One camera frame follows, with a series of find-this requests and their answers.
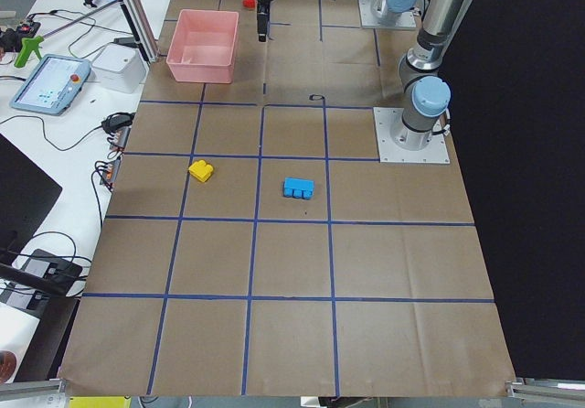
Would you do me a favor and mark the red toy block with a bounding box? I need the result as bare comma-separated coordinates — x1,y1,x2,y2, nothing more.
242,0,256,9

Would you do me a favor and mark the yellow toy block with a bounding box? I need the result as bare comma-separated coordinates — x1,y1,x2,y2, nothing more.
187,159,214,183

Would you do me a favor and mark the blue toy block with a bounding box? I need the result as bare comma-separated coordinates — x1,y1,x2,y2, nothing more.
282,177,314,199

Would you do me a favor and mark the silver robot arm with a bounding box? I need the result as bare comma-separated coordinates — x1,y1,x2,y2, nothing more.
370,0,417,19
390,0,473,151

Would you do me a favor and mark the pink plastic box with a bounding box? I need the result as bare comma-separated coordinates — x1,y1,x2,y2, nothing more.
166,9,239,84

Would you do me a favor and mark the white square box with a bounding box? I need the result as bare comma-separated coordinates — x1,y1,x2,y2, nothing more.
91,43,146,93

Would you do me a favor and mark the teach pendant tablet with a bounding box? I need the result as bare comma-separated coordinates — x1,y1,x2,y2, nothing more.
9,55,91,115

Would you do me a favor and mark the brown paper table cover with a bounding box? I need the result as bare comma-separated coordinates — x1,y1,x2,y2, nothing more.
59,0,514,398

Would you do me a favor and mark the green plastic clamp tool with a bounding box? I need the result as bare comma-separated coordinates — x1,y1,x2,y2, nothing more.
14,36,44,69

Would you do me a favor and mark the black monitor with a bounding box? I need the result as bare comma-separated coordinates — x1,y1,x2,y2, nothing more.
0,135,62,264

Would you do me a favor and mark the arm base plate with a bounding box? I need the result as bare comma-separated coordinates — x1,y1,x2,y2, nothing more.
357,0,417,31
373,107,451,165

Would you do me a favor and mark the aluminium frame post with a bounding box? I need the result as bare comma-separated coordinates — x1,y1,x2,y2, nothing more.
117,0,159,64

